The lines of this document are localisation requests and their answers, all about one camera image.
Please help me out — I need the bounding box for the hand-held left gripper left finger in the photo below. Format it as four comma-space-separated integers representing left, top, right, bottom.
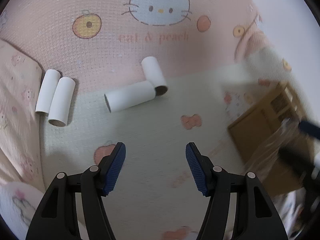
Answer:
25, 142, 126, 240

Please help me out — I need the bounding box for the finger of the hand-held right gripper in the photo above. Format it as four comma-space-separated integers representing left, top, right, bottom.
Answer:
279, 144, 316, 172
298, 121, 320, 140

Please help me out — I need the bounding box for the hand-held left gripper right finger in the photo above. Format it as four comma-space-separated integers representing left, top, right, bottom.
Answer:
185, 142, 288, 240

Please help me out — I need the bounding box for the wooden slatted furniture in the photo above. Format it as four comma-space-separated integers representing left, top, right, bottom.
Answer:
227, 81, 316, 196

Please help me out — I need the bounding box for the pink cartoon printed bed mat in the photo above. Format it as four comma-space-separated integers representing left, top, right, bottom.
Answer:
0, 0, 300, 240

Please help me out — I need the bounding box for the long white cardboard tube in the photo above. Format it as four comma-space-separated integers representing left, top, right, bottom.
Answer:
104, 81, 157, 113

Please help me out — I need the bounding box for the short white cardboard tube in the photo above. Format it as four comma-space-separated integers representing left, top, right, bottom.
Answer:
141, 56, 169, 97

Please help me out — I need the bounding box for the white printed cushion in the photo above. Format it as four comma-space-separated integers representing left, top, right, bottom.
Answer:
0, 182, 48, 233

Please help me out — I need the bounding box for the pink printed pillow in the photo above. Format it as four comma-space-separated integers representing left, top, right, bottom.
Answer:
0, 39, 47, 188

